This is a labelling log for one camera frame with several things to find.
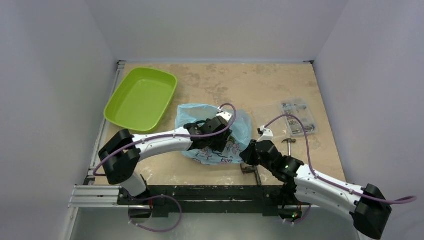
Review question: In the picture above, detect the lime green plastic tray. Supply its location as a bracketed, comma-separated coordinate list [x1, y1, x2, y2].
[103, 67, 178, 133]

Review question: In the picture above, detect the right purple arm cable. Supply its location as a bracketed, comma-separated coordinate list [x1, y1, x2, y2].
[261, 114, 418, 205]

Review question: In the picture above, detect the dark metal clamp bracket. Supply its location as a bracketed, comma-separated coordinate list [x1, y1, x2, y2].
[240, 164, 263, 187]

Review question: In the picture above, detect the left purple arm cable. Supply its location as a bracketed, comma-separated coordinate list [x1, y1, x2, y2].
[92, 103, 238, 177]

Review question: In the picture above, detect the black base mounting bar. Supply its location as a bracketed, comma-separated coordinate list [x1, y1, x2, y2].
[117, 185, 309, 221]

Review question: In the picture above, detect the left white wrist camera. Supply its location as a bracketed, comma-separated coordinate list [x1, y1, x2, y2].
[216, 111, 233, 124]

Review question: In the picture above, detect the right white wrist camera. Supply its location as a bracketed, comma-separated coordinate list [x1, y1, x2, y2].
[257, 125, 274, 142]

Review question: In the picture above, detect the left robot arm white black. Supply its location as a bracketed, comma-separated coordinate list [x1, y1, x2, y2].
[98, 112, 235, 205]

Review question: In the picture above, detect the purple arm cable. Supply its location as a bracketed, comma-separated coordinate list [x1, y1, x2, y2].
[261, 114, 418, 205]
[92, 103, 238, 177]

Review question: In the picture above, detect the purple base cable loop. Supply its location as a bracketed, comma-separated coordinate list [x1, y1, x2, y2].
[128, 194, 184, 233]

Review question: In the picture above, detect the light blue plastic bag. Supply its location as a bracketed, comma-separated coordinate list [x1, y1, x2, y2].
[175, 103, 252, 166]

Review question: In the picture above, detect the small black-handled hammer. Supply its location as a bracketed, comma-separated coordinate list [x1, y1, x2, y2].
[282, 138, 297, 157]

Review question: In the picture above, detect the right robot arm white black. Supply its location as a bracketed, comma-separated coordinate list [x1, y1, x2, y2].
[240, 140, 392, 240]

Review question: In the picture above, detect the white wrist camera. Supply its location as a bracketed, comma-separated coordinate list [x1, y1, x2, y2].
[216, 111, 233, 124]
[257, 125, 274, 142]

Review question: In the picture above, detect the clear plastic screw box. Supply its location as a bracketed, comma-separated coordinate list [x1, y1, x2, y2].
[252, 97, 320, 138]

